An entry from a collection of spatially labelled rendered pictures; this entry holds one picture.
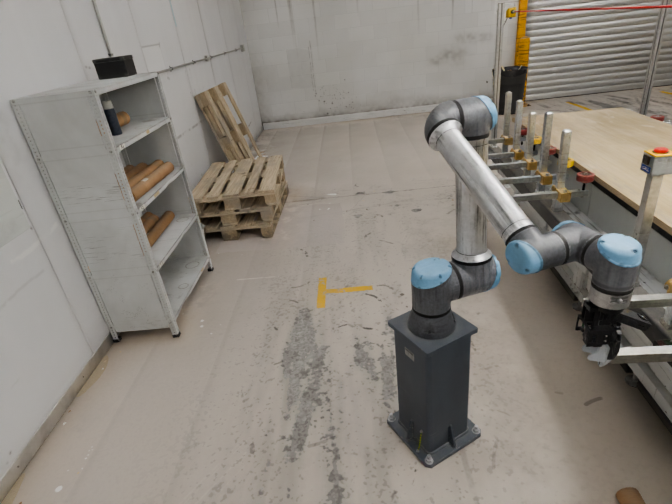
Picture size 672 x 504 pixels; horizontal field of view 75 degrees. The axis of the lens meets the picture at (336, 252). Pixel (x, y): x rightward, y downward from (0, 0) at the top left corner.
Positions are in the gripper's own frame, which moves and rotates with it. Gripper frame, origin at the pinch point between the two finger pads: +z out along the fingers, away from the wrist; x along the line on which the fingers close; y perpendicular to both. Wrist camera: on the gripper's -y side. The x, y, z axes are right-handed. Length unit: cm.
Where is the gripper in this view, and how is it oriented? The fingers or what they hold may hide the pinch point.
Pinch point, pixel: (603, 361)
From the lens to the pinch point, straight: 143.4
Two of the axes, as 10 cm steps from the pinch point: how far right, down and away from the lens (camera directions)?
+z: 1.1, 8.8, 4.6
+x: -0.6, 4.7, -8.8
